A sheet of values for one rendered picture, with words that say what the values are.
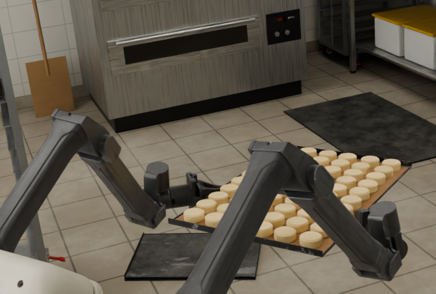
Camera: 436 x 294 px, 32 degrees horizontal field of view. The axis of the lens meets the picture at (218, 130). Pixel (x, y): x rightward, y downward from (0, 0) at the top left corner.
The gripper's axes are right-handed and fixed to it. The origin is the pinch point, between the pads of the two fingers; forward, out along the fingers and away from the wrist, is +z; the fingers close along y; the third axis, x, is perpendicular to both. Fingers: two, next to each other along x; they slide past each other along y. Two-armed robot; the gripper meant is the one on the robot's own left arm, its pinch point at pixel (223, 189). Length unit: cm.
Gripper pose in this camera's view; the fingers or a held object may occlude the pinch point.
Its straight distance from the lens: 201.6
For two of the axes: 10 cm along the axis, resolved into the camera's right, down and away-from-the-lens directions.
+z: 9.7, -1.3, 2.1
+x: 2.4, 3.0, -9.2
